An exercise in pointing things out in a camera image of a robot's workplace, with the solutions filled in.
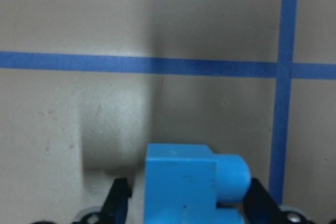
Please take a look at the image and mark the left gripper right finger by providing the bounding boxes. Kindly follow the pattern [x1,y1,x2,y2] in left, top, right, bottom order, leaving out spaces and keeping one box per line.
[243,178,282,224]

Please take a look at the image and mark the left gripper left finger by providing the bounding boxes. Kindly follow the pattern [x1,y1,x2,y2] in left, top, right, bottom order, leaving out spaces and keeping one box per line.
[99,178,131,224]

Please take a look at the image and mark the blue three-stud block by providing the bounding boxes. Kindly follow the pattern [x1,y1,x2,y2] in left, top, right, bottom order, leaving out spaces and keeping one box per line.
[143,144,251,223]

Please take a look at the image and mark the brown paper table cover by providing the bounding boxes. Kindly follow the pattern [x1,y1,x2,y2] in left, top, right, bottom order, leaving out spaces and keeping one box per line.
[0,0,336,224]

